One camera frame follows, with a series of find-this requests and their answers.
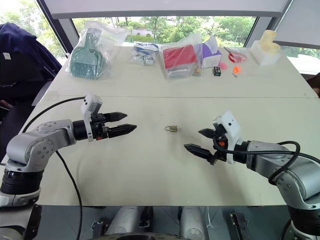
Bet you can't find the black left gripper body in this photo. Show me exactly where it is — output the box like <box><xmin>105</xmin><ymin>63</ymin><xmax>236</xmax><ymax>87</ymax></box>
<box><xmin>90</xmin><ymin>113</ymin><xmax>110</xmax><ymax>141</ymax></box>

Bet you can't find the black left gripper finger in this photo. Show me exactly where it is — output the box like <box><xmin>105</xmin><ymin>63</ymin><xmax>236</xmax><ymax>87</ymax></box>
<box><xmin>103</xmin><ymin>111</ymin><xmax>128</xmax><ymax>123</ymax></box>
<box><xmin>107</xmin><ymin>123</ymin><xmax>138</xmax><ymax>139</ymax></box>

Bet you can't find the red item in clear bag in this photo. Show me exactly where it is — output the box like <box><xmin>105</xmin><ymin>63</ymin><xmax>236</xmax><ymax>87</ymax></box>
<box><xmin>223</xmin><ymin>46</ymin><xmax>249</xmax><ymax>64</ymax></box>

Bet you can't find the brown object at table side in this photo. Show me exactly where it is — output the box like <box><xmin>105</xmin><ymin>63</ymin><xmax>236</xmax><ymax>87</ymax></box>
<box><xmin>305</xmin><ymin>72</ymin><xmax>320</xmax><ymax>98</ymax></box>

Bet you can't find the purple and white carton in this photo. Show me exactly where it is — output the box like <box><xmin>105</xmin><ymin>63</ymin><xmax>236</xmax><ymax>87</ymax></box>
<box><xmin>201</xmin><ymin>34</ymin><xmax>223</xmax><ymax>70</ymax></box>

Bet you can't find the dark office chair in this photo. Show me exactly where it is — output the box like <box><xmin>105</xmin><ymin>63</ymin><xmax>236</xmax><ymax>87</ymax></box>
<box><xmin>0</xmin><ymin>81</ymin><xmax>51</xmax><ymax>163</ymax></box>

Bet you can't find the black metal bracket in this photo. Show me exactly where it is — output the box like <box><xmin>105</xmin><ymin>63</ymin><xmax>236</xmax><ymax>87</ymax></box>
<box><xmin>90</xmin><ymin>219</ymin><xmax>109</xmax><ymax>235</ymax></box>
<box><xmin>229</xmin><ymin>212</ymin><xmax>252</xmax><ymax>240</ymax></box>

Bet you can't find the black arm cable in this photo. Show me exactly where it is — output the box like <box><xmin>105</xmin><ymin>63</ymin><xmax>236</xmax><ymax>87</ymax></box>
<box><xmin>223</xmin><ymin>140</ymin><xmax>320</xmax><ymax>185</ymax></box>
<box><xmin>21</xmin><ymin>96</ymin><xmax>87</xmax><ymax>240</ymax></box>

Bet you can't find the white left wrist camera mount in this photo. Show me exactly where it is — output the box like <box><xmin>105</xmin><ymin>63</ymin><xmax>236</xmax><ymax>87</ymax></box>
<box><xmin>80</xmin><ymin>92</ymin><xmax>104</xmax><ymax>143</ymax></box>

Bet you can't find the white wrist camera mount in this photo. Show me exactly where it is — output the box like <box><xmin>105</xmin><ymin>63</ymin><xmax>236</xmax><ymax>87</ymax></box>
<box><xmin>211</xmin><ymin>110</ymin><xmax>243</xmax><ymax>165</ymax></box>
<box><xmin>80</xmin><ymin>92</ymin><xmax>104</xmax><ymax>143</ymax></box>

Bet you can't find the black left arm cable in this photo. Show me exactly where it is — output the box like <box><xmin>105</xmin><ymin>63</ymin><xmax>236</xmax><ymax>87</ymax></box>
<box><xmin>21</xmin><ymin>96</ymin><xmax>87</xmax><ymax>240</ymax></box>

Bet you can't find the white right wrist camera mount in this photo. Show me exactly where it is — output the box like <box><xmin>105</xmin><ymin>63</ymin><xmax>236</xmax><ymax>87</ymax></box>
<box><xmin>211</xmin><ymin>110</ymin><xmax>243</xmax><ymax>165</ymax></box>

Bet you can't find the red box in plastic bag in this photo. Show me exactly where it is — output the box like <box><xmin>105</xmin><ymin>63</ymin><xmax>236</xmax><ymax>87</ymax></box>
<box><xmin>159</xmin><ymin>31</ymin><xmax>204</xmax><ymax>81</ymax></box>

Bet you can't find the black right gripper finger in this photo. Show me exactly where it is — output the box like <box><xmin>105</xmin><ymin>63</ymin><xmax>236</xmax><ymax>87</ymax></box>
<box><xmin>183</xmin><ymin>143</ymin><xmax>216</xmax><ymax>161</ymax></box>
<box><xmin>198</xmin><ymin>128</ymin><xmax>215</xmax><ymax>138</ymax></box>

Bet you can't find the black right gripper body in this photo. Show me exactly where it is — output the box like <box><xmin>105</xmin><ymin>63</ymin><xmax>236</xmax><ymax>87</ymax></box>
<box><xmin>209</xmin><ymin>124</ymin><xmax>229</xmax><ymax>166</ymax></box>

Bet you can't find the silver rounded robot leg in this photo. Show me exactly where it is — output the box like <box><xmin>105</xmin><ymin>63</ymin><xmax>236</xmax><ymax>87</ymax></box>
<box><xmin>104</xmin><ymin>206</ymin><xmax>146</xmax><ymax>236</ymax></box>
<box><xmin>179</xmin><ymin>206</ymin><xmax>209</xmax><ymax>240</ymax></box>

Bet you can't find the white cable tie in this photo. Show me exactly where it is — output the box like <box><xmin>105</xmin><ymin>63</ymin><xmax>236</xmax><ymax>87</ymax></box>
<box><xmin>205</xmin><ymin>206</ymin><xmax>215</xmax><ymax>230</ymax></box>

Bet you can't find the plastic bag of small parts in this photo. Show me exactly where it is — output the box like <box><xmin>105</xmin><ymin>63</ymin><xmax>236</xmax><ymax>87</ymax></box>
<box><xmin>128</xmin><ymin>41</ymin><xmax>160</xmax><ymax>67</ymax></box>

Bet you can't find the pale yellow plastic part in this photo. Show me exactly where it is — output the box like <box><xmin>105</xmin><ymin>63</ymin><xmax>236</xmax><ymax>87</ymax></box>
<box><xmin>259</xmin><ymin>29</ymin><xmax>281</xmax><ymax>53</ymax></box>

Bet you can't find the dark blue jacket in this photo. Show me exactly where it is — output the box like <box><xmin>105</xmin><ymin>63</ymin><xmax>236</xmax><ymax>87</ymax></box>
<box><xmin>0</xmin><ymin>22</ymin><xmax>63</xmax><ymax>101</ymax></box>

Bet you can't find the green dustpan in plastic bag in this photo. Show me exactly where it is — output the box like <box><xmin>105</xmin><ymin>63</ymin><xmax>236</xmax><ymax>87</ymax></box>
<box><xmin>65</xmin><ymin>20</ymin><xmax>129</xmax><ymax>81</ymax></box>

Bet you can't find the white foam block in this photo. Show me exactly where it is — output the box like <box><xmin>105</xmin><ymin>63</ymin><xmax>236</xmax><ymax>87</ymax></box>
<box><xmin>249</xmin><ymin>39</ymin><xmax>283</xmax><ymax>67</ymax></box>

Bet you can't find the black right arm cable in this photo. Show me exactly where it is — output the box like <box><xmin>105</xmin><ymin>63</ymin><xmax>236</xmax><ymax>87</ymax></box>
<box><xmin>223</xmin><ymin>140</ymin><xmax>320</xmax><ymax>185</ymax></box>

